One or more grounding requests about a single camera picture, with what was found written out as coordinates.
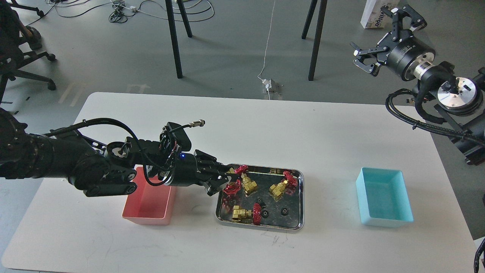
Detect pink plastic box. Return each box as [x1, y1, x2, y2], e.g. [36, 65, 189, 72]
[122, 166, 177, 225]

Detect light blue plastic box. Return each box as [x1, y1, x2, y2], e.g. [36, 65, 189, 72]
[356, 167, 414, 228]

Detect brass valve red handle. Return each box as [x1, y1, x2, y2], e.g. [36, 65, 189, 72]
[235, 165, 258, 196]
[223, 179, 241, 197]
[269, 171, 299, 202]
[231, 203, 262, 225]

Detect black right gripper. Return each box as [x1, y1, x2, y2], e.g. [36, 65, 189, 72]
[350, 5, 435, 81]

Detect black cable bundle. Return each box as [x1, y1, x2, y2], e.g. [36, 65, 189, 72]
[109, 0, 131, 24]

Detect white power adapter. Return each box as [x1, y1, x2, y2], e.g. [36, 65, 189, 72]
[261, 79, 281, 94]

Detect black stand legs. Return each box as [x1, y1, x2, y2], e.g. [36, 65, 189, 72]
[165, 0, 192, 79]
[301, 0, 328, 81]

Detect white cable on floor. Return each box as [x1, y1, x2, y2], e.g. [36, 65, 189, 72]
[258, 0, 277, 100]

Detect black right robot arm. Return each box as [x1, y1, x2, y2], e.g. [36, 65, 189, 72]
[352, 5, 485, 165]

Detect white cardboard box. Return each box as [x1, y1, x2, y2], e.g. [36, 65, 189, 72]
[360, 0, 400, 29]

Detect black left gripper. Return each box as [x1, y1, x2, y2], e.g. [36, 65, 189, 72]
[167, 150, 243, 196]

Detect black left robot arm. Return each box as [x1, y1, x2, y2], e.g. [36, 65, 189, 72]
[0, 109, 239, 197]

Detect shiny metal tray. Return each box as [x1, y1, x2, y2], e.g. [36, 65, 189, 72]
[215, 165, 304, 230]

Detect black office chair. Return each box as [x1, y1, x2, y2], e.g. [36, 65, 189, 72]
[0, 0, 56, 98]

